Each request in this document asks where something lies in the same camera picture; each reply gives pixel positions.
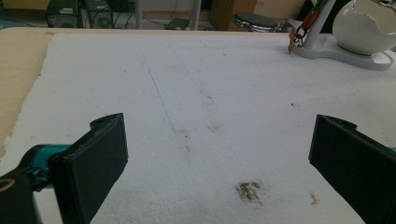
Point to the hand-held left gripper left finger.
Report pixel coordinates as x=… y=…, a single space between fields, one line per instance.
x=90 y=168

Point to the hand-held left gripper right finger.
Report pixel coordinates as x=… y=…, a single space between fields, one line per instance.
x=358 y=168

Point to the white key stand with post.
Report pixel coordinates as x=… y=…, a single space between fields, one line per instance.
x=336 y=51

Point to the white eggshell shaped bowl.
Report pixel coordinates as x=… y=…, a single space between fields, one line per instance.
x=361 y=28

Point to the white foam mat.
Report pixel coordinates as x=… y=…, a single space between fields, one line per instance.
x=218 y=109

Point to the black computer tower green label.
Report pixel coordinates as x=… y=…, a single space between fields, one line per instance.
x=63 y=14

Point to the white metal stand leg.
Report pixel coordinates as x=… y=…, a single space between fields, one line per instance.
x=195 y=14
x=139 y=14

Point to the flat black box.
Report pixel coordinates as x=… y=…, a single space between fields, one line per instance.
x=177 y=24

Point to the black round stool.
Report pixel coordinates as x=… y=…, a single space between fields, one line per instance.
x=255 y=22

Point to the brown cardboard box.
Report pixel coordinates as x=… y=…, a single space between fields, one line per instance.
x=232 y=12

